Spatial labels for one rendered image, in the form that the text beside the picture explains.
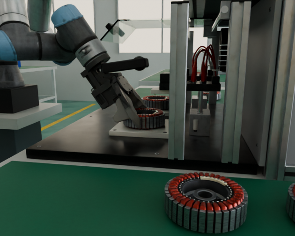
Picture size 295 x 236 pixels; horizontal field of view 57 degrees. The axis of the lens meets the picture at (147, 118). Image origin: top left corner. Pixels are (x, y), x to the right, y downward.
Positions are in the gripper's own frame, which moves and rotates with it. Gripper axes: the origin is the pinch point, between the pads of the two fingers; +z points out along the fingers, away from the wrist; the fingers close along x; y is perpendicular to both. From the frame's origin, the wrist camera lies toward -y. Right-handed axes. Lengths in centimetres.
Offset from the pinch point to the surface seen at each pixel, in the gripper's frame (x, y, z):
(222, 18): 18.4, -27.0, -9.2
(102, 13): -472, 88, -177
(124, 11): -472, 50, -153
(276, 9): 20.9, -34.0, -5.3
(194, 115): 3.7, -11.7, 5.2
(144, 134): 7.5, 0.1, 2.1
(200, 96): 2.7, -15.4, 2.4
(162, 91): 3.0, -8.5, -3.9
